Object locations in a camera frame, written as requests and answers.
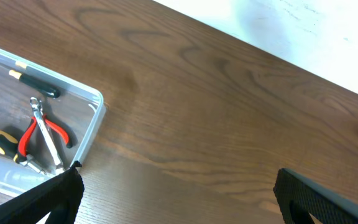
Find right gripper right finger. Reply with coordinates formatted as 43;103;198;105
273;168;358;224

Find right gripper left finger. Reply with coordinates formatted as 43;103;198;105
0;161;85;224

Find red handled pliers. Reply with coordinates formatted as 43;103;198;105
14;114;73;163

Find stubby yellow black screwdriver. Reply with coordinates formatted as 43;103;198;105
0;130;47;175

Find silver metal wrench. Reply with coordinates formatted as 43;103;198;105
29;97;65;175

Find thin yellow black screwdriver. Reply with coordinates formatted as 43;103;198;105
0;63;61;98

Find clear plastic container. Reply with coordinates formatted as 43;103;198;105
0;49;106;197

